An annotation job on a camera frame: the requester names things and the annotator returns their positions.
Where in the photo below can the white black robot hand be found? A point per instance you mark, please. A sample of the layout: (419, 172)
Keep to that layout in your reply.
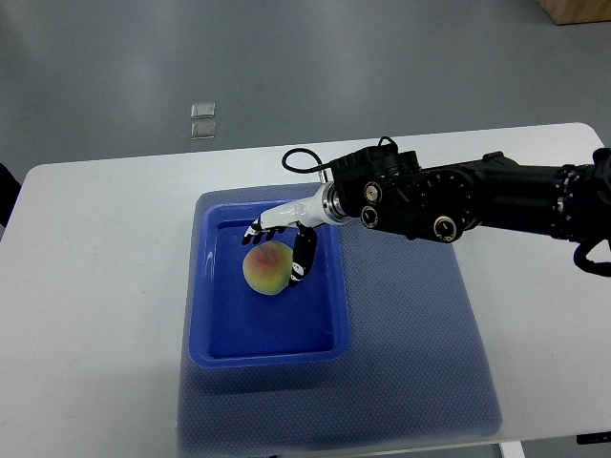
(309, 213)

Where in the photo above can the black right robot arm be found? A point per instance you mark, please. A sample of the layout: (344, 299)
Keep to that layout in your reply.
(390, 192)

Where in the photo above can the upper metal floor plate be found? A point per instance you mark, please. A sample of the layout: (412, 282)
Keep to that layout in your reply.
(201, 110)

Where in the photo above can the blue plastic tray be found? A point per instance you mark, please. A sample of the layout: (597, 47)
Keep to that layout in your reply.
(234, 326)

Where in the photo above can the dark object at left edge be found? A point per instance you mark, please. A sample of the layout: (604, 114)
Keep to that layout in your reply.
(9, 192)

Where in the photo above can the green pink peach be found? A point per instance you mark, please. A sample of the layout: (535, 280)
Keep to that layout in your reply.
(267, 267)

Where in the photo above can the blue grey textured mat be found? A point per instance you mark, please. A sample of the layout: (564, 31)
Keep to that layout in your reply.
(415, 371)

